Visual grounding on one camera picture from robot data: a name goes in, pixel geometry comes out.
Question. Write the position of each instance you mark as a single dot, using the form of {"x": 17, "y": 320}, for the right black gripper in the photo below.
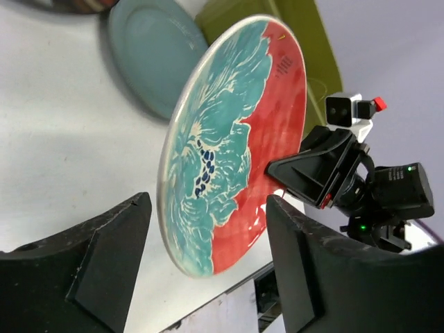
{"x": 319, "y": 173}

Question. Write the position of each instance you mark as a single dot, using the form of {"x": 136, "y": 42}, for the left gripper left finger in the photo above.
{"x": 79, "y": 280}

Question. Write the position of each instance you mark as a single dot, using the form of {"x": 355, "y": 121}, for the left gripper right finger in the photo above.
{"x": 330, "y": 283}

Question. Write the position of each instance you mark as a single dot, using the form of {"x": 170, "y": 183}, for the red teal flower plate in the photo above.
{"x": 243, "y": 106}

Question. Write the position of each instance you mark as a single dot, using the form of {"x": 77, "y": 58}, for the blue-grey ceramic plate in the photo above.
{"x": 156, "y": 46}

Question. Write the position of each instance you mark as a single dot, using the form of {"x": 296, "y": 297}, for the black rimmed beige plate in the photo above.
{"x": 84, "y": 7}

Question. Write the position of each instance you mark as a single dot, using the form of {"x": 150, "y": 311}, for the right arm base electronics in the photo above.
{"x": 267, "y": 298}

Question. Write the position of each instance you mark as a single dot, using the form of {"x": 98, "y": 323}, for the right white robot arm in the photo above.
{"x": 379, "y": 201}

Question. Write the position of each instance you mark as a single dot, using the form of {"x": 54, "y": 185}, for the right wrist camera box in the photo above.
{"x": 350, "y": 112}

